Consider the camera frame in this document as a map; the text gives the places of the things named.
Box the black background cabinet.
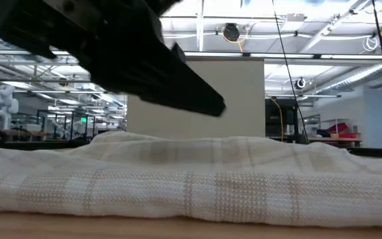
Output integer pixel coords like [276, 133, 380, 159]
[265, 98, 300, 142]

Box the yellow hanging cable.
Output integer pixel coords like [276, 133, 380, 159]
[269, 97, 285, 142]

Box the white checked towel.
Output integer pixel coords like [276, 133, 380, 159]
[0, 131, 382, 232]

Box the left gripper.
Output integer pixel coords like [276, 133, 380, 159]
[0, 0, 188, 99]

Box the black background rack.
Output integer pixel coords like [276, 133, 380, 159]
[36, 109, 96, 142]

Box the red storage bin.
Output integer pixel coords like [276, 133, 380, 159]
[326, 121, 361, 139]

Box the beige fabric storage box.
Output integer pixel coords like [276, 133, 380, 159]
[126, 56, 265, 139]

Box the thin black hanging cable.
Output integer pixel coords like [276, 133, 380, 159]
[272, 0, 310, 144]

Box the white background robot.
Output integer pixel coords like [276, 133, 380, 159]
[0, 84, 20, 131]

